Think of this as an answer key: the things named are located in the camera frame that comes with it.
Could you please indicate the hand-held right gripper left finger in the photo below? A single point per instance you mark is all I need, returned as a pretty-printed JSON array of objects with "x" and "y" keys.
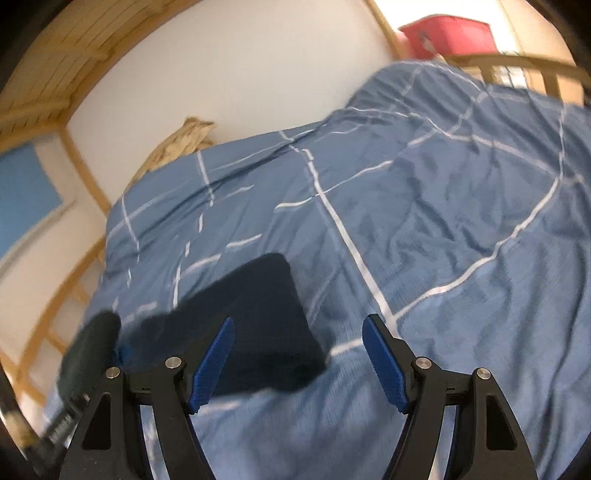
[{"x": 212, "y": 364}]

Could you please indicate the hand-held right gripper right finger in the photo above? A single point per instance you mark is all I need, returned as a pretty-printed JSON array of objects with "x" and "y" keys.
[{"x": 383, "y": 364}]

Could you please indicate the dark grey folded garment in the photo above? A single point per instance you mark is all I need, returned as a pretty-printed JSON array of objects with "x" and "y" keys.
[{"x": 90, "y": 350}]

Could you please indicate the blue folded garment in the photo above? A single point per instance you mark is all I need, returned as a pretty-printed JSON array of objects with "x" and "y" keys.
[{"x": 121, "y": 355}]

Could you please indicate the blue checked duvet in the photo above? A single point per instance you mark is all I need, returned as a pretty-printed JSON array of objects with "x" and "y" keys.
[{"x": 438, "y": 207}]

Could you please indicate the beige pillow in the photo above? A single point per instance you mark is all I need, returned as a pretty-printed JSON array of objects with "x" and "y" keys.
[{"x": 180, "y": 143}]

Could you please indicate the red box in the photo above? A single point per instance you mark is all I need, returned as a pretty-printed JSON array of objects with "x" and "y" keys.
[{"x": 452, "y": 34}]

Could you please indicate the wooden bunk slats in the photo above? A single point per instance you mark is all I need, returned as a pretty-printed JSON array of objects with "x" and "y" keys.
[{"x": 55, "y": 60}]

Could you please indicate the wooden headboard rail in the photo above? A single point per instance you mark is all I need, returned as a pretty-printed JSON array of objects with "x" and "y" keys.
[{"x": 27, "y": 355}]

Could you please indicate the blue wall board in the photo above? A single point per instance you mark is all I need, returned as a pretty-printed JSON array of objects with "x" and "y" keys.
[{"x": 25, "y": 194}]

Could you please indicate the wooden footboard rail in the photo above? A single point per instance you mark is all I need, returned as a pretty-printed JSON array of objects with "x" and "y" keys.
[{"x": 508, "y": 60}]

